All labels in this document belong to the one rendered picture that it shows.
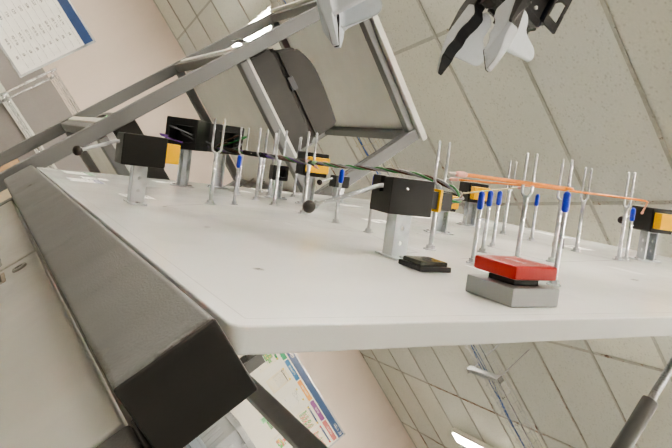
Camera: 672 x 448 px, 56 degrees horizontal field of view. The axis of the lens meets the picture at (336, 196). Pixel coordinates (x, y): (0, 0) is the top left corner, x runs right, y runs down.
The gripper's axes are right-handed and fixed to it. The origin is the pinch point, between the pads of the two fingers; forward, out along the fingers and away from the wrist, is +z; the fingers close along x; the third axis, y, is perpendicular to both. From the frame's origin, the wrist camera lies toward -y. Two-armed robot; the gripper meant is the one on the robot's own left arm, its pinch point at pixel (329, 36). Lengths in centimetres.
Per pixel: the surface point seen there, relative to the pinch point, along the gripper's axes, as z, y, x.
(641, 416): 41, 29, 38
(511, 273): 26.2, 16.1, -3.3
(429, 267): 23.9, 7.7, 6.6
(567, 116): -91, 42, 292
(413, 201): 16.2, 6.0, 9.8
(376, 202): 15.9, 1.8, 9.6
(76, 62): -315, -473, 507
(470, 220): 5, 6, 76
